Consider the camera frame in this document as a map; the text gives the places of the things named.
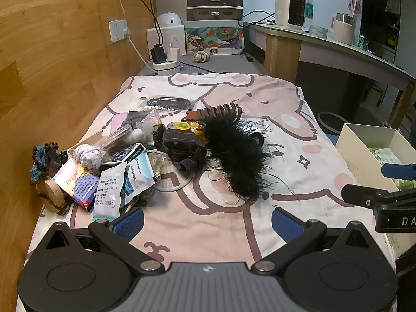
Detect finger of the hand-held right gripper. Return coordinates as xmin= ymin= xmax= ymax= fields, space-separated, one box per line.
xmin=341 ymin=184 xmax=416 ymax=209
xmin=381 ymin=163 xmax=416 ymax=181

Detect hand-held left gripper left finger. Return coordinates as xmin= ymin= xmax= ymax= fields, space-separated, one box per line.
xmin=42 ymin=207 xmax=165 ymax=274

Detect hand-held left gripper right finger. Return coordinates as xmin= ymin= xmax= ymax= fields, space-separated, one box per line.
xmin=250 ymin=207 xmax=374 ymax=274

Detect white cardboard box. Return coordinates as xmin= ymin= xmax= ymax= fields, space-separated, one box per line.
xmin=335 ymin=123 xmax=416 ymax=262

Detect white cord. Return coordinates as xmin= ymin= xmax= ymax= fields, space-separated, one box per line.
xmin=152 ymin=165 xmax=194 ymax=193

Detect clear bag of beige beads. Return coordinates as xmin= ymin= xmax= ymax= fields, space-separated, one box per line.
xmin=146 ymin=151 xmax=172 ymax=177

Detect dark blue card box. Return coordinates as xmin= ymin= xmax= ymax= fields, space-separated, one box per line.
xmin=105 ymin=142 xmax=147 ymax=165

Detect green dotted wipes packet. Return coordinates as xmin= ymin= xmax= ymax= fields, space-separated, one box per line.
xmin=369 ymin=147 xmax=416 ymax=191

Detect pink cartoon printed blanket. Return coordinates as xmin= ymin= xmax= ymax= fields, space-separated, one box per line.
xmin=24 ymin=73 xmax=399 ymax=312

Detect white knitted scrunchie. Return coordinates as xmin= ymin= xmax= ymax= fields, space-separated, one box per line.
xmin=73 ymin=143 xmax=105 ymax=170

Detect white bucket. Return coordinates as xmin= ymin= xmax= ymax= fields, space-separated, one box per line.
xmin=369 ymin=84 xmax=386 ymax=106

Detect round wooden piece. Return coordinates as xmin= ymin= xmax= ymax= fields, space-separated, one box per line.
xmin=36 ymin=177 xmax=69 ymax=216

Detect black feather accessory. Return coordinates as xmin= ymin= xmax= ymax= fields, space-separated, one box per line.
xmin=200 ymin=112 xmax=293 ymax=206

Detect clear plastic tube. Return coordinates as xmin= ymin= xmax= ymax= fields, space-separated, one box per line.
xmin=97 ymin=125 xmax=134 ymax=153

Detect waste bin with white rim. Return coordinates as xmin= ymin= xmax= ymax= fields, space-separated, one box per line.
xmin=317 ymin=111 xmax=346 ymax=138

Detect white cotton balls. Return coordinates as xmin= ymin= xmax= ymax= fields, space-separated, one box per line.
xmin=130 ymin=122 xmax=156 ymax=144

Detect pink paper packet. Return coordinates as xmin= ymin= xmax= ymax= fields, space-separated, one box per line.
xmin=110 ymin=112 xmax=131 ymax=135

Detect blue brown crochet piece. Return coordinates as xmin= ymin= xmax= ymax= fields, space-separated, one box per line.
xmin=31 ymin=142 xmax=68 ymax=185

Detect clear plastic package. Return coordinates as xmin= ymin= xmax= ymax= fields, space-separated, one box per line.
xmin=240 ymin=114 xmax=272 ymax=131

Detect grey item in plastic bag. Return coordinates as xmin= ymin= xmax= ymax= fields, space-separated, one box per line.
xmin=127 ymin=110 xmax=160 ymax=128

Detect yellow plastic toy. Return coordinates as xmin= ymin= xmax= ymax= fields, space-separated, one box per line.
xmin=167 ymin=121 xmax=204 ymax=137

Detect white top desk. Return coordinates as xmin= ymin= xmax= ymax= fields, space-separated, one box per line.
xmin=249 ymin=23 xmax=416 ymax=131

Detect clear bag of dark beads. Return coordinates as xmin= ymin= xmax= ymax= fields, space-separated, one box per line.
xmin=140 ymin=95 xmax=197 ymax=111

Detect brown hair claw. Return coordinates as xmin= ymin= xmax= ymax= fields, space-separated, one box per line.
xmin=183 ymin=102 xmax=243 ymax=125

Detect dark glass cabinet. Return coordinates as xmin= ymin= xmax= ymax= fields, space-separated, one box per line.
xmin=359 ymin=0 xmax=402 ymax=64

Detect beige kettle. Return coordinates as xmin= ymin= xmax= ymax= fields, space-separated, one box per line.
xmin=330 ymin=13 xmax=356 ymax=45

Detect round white power strip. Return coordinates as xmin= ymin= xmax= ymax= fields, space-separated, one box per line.
xmin=153 ymin=59 xmax=182 ymax=74

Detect black charger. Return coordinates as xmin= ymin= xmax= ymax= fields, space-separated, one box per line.
xmin=150 ymin=43 xmax=167 ymax=64

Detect white charger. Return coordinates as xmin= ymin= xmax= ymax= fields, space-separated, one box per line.
xmin=167 ymin=37 xmax=181 ymax=62

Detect clear water bottle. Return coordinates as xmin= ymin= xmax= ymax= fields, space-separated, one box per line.
xmin=304 ymin=0 xmax=315 ymax=27

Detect colourful printed bag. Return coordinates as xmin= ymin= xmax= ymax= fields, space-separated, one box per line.
xmin=185 ymin=26 xmax=246 ymax=55

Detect white and black heater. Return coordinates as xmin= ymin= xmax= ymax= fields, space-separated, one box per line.
xmin=275 ymin=0 xmax=308 ymax=30

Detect white domed device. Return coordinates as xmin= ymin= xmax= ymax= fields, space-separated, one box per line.
xmin=155 ymin=12 xmax=186 ymax=30

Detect white plastic drawer unit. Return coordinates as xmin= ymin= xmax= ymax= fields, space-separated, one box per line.
xmin=186 ymin=0 xmax=244 ymax=28

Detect headlamp with striped strap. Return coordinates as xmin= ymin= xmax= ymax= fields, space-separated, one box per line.
xmin=161 ymin=127 xmax=209 ymax=173

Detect black cable on floor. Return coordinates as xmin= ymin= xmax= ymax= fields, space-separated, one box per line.
xmin=179 ymin=59 xmax=229 ymax=74

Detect white wall socket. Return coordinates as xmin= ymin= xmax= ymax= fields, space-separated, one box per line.
xmin=108 ymin=19 xmax=131 ymax=43

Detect black heater cable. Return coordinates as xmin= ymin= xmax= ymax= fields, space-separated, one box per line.
xmin=238 ymin=10 xmax=277 ymax=62

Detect white power cable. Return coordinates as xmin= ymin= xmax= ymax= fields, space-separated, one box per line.
xmin=114 ymin=0 xmax=157 ymax=74

